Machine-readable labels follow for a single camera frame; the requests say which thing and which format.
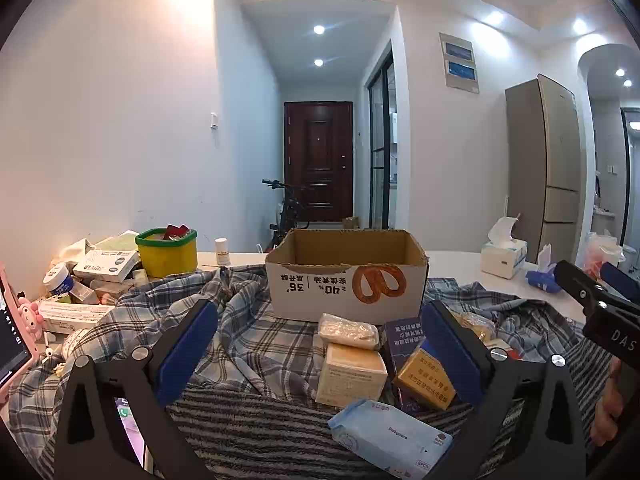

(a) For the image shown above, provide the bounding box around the cardboard box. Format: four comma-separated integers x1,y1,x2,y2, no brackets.
265,228,430,325

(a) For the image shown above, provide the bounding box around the white jar blue label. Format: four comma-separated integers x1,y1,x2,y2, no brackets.
42,262,76,297

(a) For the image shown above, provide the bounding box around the long white box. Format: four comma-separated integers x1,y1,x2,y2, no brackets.
37,301,116,333

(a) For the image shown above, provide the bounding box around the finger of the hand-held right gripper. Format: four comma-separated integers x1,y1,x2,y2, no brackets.
599,262,640,306
553,260,640,319

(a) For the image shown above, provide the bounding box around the yellow container green rim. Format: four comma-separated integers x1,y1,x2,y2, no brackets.
135,227,199,279

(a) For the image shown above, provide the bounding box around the grey electrical panel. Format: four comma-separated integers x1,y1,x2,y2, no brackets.
439,32,480,94

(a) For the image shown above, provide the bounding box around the round white pouch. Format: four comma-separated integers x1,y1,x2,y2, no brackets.
60,330,96,361

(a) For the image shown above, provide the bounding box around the beige refrigerator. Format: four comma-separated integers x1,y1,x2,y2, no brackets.
505,74,587,266

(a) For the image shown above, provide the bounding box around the red white plastic bag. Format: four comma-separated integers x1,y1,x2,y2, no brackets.
582,231,626,281

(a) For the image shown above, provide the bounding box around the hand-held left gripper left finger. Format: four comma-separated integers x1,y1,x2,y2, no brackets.
54,299,219,480

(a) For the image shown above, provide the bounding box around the white tissue box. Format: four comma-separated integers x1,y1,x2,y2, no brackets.
481,216,528,279

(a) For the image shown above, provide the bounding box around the black bicycle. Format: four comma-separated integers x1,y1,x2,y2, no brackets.
261,178,313,253

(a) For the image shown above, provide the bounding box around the phone with pink cartoon case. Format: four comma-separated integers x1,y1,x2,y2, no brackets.
0,262,38,406

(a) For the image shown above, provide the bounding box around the person's right hand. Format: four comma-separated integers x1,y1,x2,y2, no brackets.
590,360,626,447

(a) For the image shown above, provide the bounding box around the black framed glass door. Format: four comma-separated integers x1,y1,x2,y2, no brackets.
367,52,398,231

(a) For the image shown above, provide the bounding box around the packet of white grains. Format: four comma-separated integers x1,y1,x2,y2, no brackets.
318,313,381,351

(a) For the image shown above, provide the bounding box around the dark framed bathroom door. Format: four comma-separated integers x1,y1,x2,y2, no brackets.
620,107,640,266

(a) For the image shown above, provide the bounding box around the beige box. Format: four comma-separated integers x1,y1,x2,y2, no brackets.
315,342,389,409

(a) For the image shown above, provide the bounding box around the light blue tissue pack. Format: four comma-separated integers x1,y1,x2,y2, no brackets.
327,399,453,476

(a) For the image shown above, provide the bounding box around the green white flat box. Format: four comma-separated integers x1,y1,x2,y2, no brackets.
92,231,141,253

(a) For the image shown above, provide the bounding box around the white blue medicine box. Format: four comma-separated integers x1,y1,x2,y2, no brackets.
72,249,141,282

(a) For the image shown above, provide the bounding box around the yellow box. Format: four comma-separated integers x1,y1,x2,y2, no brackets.
393,347,457,411

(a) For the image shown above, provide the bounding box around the blue wipes packet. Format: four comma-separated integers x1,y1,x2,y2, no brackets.
525,244,568,295

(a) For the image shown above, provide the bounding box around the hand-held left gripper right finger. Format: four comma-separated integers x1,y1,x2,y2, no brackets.
421,300,587,480

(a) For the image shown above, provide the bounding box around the dark purple box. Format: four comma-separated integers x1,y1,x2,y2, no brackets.
385,319,426,413

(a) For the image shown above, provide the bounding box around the dark wooden door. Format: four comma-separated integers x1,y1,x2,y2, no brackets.
284,101,354,223

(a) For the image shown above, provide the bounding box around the blue plaid shirt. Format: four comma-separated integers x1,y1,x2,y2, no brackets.
7,262,618,480

